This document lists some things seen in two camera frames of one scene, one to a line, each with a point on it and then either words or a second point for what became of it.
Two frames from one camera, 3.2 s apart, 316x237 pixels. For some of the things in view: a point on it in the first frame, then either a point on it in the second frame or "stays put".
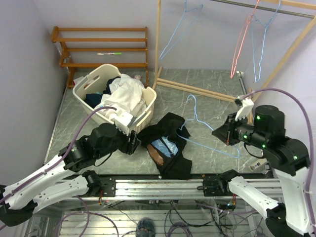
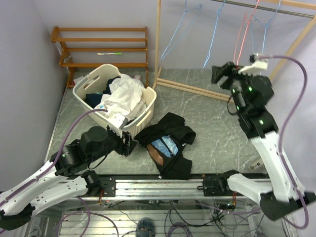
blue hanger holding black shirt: [238, 157] to [213, 34]
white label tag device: [255, 166] stays put
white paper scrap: [75, 81] stays put
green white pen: [110, 54] stays put
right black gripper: [226, 132] to [229, 68]
